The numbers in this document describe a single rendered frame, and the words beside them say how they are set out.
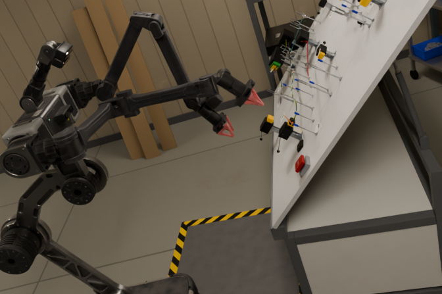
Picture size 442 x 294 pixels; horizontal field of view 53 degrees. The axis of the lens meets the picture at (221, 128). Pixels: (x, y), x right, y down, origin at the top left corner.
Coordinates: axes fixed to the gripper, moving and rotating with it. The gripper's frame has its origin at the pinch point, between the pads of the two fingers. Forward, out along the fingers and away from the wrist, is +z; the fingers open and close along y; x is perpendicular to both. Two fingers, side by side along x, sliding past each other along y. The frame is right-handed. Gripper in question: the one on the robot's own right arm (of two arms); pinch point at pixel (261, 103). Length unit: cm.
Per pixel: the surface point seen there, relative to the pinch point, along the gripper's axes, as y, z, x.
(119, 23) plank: 126, -85, -213
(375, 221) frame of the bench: 3, 57, 24
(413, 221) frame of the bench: -6, 66, 25
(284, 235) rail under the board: 29, 34, 28
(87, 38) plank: 155, -103, -208
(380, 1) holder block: -53, 12, -12
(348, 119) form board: -25.2, 18.7, 23.2
